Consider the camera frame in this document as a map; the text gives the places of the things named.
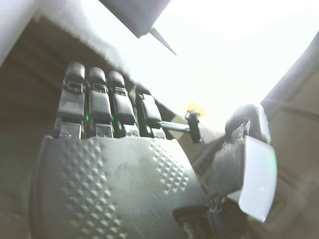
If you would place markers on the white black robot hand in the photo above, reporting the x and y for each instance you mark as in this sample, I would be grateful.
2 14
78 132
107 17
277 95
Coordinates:
112 186

